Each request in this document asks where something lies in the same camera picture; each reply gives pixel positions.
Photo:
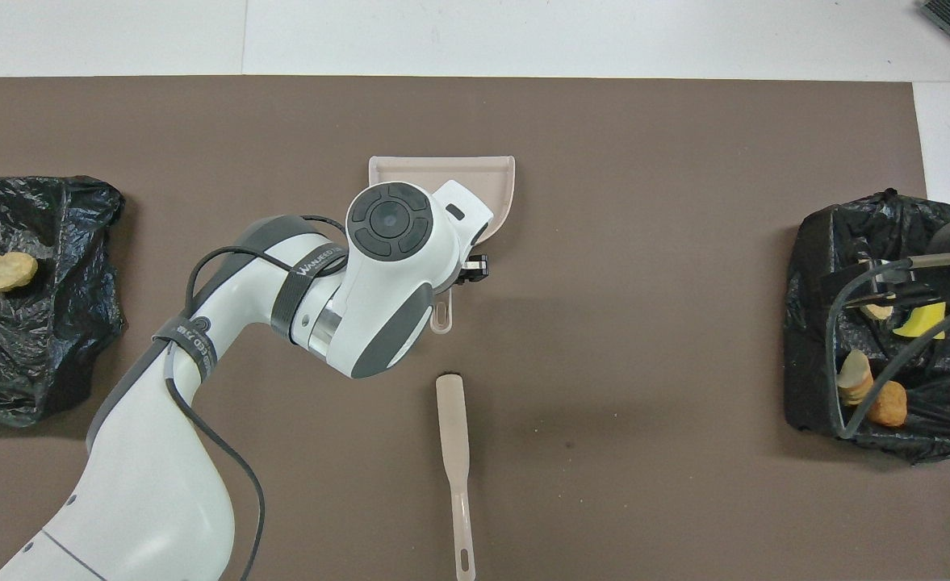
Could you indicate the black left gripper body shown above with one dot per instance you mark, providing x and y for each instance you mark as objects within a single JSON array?
[{"x": 462, "y": 277}]

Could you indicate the yellow sponge piece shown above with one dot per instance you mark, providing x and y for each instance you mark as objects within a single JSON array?
[{"x": 920, "y": 323}]

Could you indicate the striped croissant piece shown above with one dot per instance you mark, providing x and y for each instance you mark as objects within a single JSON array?
[{"x": 854, "y": 383}]

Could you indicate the brown bread roll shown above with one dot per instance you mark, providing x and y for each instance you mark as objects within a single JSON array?
[{"x": 888, "y": 405}]

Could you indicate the beige plastic dustpan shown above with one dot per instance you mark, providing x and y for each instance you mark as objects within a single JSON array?
[{"x": 410, "y": 171}]

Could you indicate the beige hand brush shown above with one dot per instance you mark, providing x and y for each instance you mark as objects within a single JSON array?
[{"x": 452, "y": 428}]

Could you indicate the pale lumpy bread piece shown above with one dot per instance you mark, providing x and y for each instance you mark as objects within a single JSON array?
[{"x": 5, "y": 272}]

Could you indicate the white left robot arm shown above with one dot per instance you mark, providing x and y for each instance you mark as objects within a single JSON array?
[{"x": 144, "y": 484}]

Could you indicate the black bag-lined trash bin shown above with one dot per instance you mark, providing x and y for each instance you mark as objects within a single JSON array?
[
  {"x": 813, "y": 363},
  {"x": 47, "y": 347}
]

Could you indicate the brown table mat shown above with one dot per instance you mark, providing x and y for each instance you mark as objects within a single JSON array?
[{"x": 644, "y": 202}]

